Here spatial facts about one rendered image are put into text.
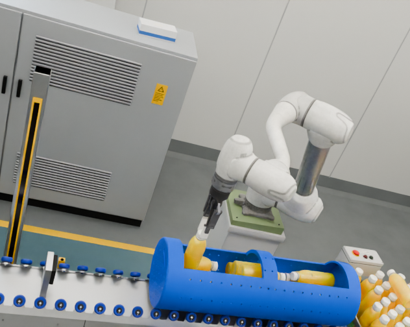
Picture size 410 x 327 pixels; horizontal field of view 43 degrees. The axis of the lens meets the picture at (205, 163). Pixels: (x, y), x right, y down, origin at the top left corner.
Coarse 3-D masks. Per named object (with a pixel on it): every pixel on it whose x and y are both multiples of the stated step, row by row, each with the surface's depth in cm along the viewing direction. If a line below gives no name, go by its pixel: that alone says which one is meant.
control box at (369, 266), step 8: (344, 248) 264; (352, 248) 266; (360, 248) 269; (344, 256) 263; (352, 256) 260; (360, 256) 263; (368, 256) 264; (376, 256) 267; (352, 264) 260; (360, 264) 261; (368, 264) 262; (376, 264) 263; (368, 272) 266
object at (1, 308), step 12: (0, 312) 190; (12, 312) 191; (24, 312) 193; (36, 312) 194; (48, 312) 195; (60, 312) 197; (72, 312) 198; (84, 312) 199; (144, 324) 206; (156, 324) 208; (168, 324) 209; (180, 324) 211; (192, 324) 213; (204, 324) 214; (216, 324) 216
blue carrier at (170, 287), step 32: (160, 256) 208; (224, 256) 228; (256, 256) 229; (160, 288) 199; (192, 288) 198; (224, 288) 202; (256, 288) 206; (288, 288) 210; (320, 288) 215; (352, 288) 220; (288, 320) 218; (320, 320) 220; (352, 320) 223
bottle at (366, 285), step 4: (364, 280) 253; (368, 280) 251; (364, 284) 252; (368, 284) 251; (372, 284) 251; (364, 288) 252; (368, 288) 251; (372, 288) 251; (364, 292) 252; (364, 296) 253
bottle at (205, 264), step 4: (200, 260) 214; (204, 260) 214; (208, 260) 216; (200, 264) 213; (204, 264) 213; (208, 264) 214; (212, 264) 216; (200, 268) 213; (204, 268) 214; (208, 268) 215; (212, 268) 216
